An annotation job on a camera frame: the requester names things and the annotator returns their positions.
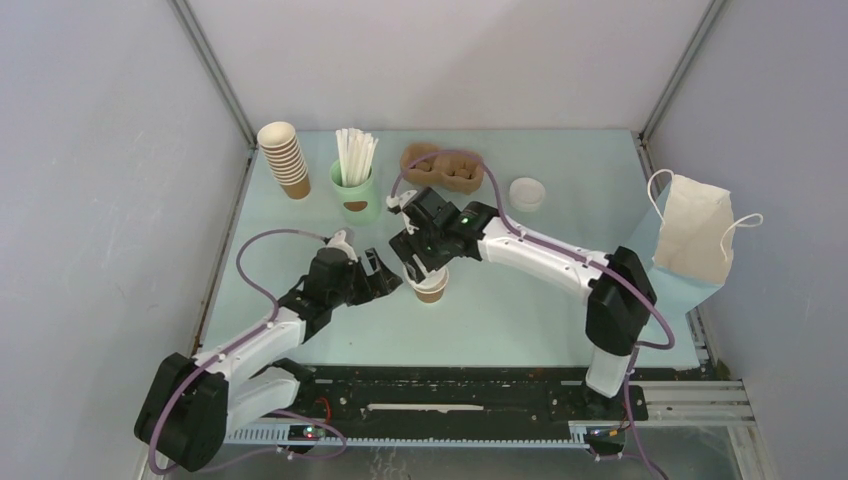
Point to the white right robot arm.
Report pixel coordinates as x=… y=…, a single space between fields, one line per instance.
x=614 y=288

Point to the stack of white lids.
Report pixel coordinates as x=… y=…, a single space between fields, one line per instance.
x=526 y=194

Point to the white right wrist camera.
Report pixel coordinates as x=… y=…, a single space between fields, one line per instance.
x=395 y=204

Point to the brown cardboard cup carrier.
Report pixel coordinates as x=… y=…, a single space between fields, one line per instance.
x=458 y=171

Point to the bundle of white wrapped straws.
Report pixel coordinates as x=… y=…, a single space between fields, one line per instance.
x=356 y=150

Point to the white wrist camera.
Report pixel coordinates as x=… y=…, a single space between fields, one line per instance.
x=342 y=240
x=395 y=204

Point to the brown paper coffee cup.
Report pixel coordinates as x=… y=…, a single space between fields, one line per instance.
x=431 y=289

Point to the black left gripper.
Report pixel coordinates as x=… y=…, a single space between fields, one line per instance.
x=378 y=284

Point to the white paper bag with handles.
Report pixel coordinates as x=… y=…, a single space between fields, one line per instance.
x=697 y=227

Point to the green straw holder jar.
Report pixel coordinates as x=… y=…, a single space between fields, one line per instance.
x=359 y=205

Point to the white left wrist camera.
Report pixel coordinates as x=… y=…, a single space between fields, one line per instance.
x=342 y=240

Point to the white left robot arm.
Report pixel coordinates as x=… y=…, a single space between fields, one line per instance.
x=194 y=402

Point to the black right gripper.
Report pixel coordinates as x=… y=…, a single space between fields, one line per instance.
x=407 y=243

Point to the stack of brown paper cups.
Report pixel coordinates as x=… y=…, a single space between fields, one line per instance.
x=279 y=143

